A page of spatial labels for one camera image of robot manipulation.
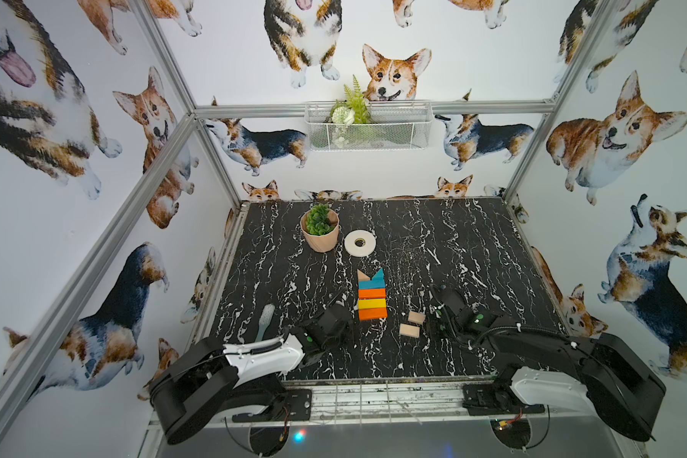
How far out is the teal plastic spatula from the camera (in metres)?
0.89

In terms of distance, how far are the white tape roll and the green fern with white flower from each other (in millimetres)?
372

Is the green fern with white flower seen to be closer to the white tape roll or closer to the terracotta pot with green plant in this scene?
the terracotta pot with green plant

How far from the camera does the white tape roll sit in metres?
1.08

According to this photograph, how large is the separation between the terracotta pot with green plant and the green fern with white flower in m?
0.26

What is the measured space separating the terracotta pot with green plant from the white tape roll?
0.06 metres
